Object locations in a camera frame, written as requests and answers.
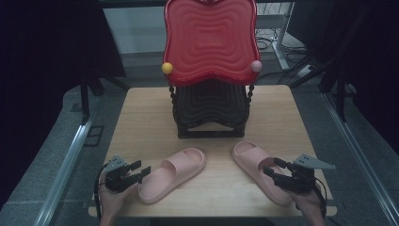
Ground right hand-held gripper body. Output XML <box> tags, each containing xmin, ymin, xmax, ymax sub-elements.
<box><xmin>271</xmin><ymin>153</ymin><xmax>337</xmax><ymax>194</ymax></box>

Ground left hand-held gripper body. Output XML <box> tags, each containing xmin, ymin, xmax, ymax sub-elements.
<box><xmin>102</xmin><ymin>153</ymin><xmax>142</xmax><ymax>194</ymax></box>

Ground pink slipper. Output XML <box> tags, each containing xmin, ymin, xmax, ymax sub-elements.
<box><xmin>137</xmin><ymin>147</ymin><xmax>208</xmax><ymax>205</ymax></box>
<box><xmin>231</xmin><ymin>140</ymin><xmax>295</xmax><ymax>207</ymax></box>

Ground red and black shoe rack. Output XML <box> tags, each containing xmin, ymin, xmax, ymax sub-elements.
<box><xmin>161</xmin><ymin>0</ymin><xmax>263</xmax><ymax>139</ymax></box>

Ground person's right hand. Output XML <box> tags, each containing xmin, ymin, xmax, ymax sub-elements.
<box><xmin>293</xmin><ymin>188</ymin><xmax>327</xmax><ymax>220</ymax></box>

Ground black metal stand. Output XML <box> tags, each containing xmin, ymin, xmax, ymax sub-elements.
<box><xmin>290</xmin><ymin>56</ymin><xmax>359</xmax><ymax>123</ymax></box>
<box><xmin>78</xmin><ymin>73</ymin><xmax>131</xmax><ymax>125</ymax></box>

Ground white power strip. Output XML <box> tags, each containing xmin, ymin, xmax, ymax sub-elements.
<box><xmin>295</xmin><ymin>64</ymin><xmax>315</xmax><ymax>79</ymax></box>

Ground dark curtain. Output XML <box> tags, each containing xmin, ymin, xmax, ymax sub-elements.
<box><xmin>286</xmin><ymin>0</ymin><xmax>399</xmax><ymax>154</ymax></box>
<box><xmin>0</xmin><ymin>0</ymin><xmax>127</xmax><ymax>208</ymax></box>

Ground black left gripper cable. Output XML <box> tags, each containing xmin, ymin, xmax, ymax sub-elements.
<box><xmin>93</xmin><ymin>163</ymin><xmax>110</xmax><ymax>220</ymax></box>

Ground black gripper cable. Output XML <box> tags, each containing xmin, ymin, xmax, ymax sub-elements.
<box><xmin>93</xmin><ymin>163</ymin><xmax>110</xmax><ymax>220</ymax></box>
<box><xmin>313</xmin><ymin>177</ymin><xmax>329</xmax><ymax>218</ymax></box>

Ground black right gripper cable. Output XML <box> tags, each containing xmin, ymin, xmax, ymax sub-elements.
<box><xmin>313</xmin><ymin>177</ymin><xmax>329</xmax><ymax>218</ymax></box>

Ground silver metal rail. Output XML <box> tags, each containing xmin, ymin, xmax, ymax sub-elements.
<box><xmin>321</xmin><ymin>92</ymin><xmax>399</xmax><ymax>226</ymax></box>
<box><xmin>33</xmin><ymin>121</ymin><xmax>95</xmax><ymax>226</ymax></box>

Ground black floor cables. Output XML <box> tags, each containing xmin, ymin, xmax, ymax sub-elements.
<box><xmin>255</xmin><ymin>27</ymin><xmax>310</xmax><ymax>65</ymax></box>

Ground white metal desk frame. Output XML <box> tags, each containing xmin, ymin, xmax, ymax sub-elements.
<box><xmin>255</xmin><ymin>2</ymin><xmax>295</xmax><ymax>72</ymax></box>

